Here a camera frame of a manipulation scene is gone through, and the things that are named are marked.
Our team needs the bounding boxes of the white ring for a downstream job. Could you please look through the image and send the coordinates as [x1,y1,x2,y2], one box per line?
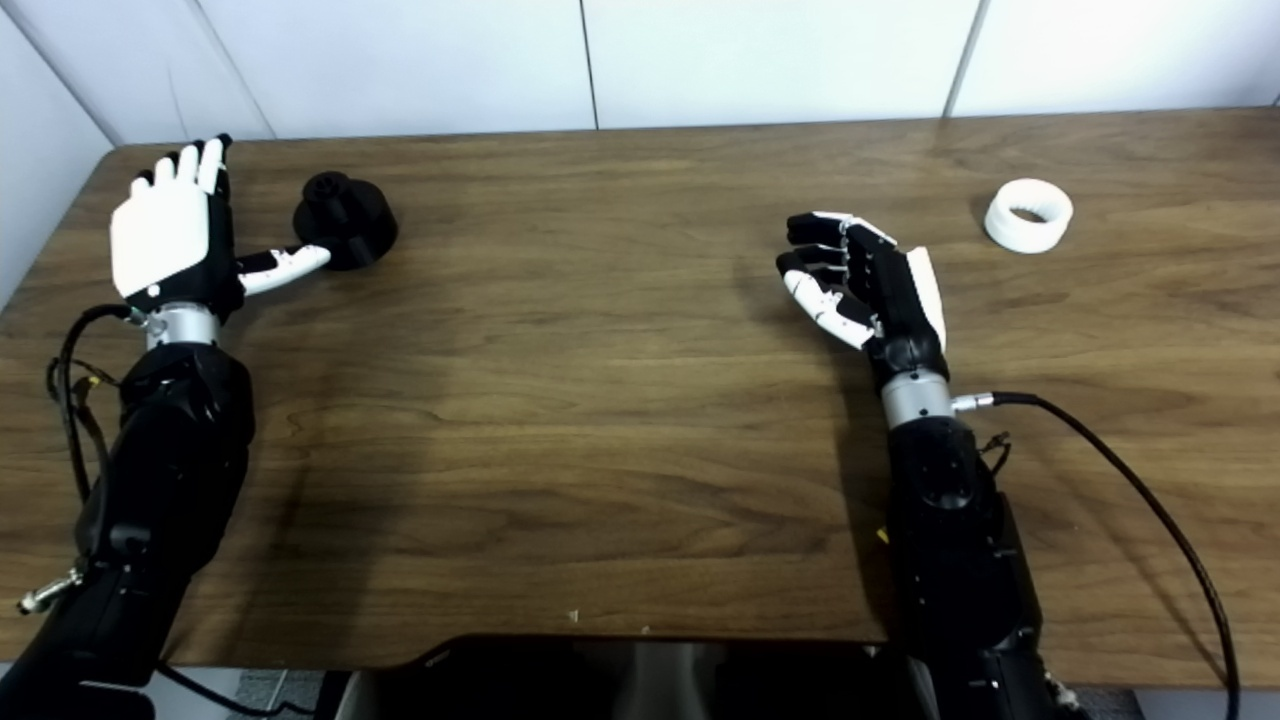
[983,178,1075,254]

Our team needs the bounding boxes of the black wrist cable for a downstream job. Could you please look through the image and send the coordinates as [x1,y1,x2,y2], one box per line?
[45,303,326,720]
[950,392,1241,720]

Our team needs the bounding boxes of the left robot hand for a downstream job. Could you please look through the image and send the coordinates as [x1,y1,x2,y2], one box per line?
[108,133,333,323]

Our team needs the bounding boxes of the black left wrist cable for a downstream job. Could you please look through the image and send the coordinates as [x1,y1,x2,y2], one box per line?
[45,303,326,720]

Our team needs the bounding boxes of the black robot torso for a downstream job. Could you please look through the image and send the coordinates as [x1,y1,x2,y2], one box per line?
[335,635,941,720]

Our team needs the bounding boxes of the thin left wrist wire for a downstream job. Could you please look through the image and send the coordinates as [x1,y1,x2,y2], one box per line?
[45,360,113,501]

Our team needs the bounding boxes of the round black part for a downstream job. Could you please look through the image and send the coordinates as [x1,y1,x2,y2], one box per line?
[292,171,399,271]

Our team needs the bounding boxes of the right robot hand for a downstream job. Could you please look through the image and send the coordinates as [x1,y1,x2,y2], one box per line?
[775,211,949,386]

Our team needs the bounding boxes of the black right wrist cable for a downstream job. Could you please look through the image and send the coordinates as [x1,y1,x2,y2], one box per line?
[950,392,1241,720]

